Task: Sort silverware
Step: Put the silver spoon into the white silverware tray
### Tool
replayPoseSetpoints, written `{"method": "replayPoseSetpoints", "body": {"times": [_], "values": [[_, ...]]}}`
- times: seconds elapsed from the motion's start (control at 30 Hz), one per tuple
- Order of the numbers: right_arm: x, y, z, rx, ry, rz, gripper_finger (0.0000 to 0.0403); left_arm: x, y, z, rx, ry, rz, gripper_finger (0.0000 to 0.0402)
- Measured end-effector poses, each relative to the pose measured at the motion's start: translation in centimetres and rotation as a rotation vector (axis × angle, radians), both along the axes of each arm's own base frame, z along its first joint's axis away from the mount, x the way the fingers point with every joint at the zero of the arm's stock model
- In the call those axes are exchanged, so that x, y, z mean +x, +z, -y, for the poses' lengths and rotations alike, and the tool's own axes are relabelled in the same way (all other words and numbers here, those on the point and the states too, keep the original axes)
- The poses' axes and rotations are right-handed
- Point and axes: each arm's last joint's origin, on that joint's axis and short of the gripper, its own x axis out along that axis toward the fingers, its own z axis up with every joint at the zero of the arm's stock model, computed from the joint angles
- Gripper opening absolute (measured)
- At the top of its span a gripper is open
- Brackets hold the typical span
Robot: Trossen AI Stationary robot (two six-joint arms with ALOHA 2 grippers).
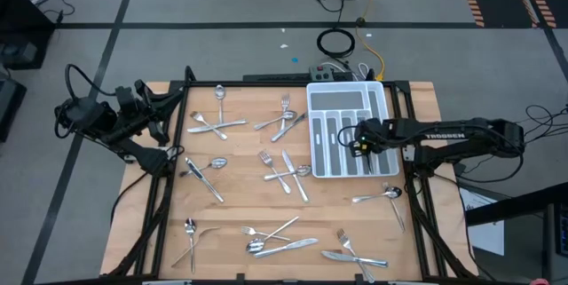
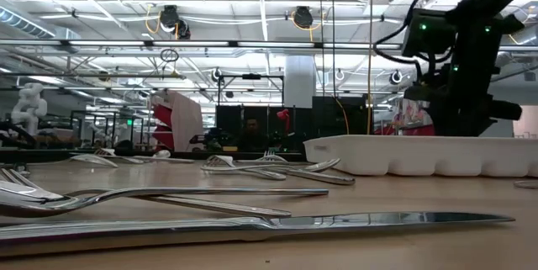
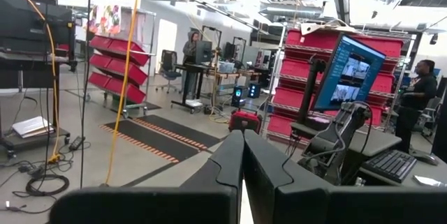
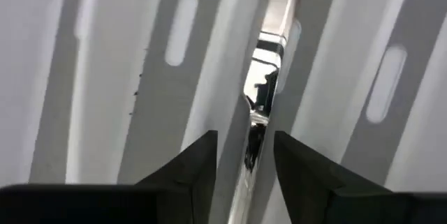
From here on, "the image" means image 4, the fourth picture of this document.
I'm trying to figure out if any silver table knife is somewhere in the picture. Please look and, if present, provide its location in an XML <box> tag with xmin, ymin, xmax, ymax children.
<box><xmin>228</xmin><ymin>0</ymin><xmax>304</xmax><ymax>224</ymax></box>

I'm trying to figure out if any white cutlery tray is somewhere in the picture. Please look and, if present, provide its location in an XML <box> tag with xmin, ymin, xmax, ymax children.
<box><xmin>0</xmin><ymin>0</ymin><xmax>447</xmax><ymax>224</ymax></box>

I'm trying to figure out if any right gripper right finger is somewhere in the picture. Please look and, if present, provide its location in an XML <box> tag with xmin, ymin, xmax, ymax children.
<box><xmin>274</xmin><ymin>130</ymin><xmax>447</xmax><ymax>224</ymax></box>

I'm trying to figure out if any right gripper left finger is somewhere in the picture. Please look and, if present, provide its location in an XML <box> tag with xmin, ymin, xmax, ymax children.
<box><xmin>0</xmin><ymin>130</ymin><xmax>218</xmax><ymax>224</ymax></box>

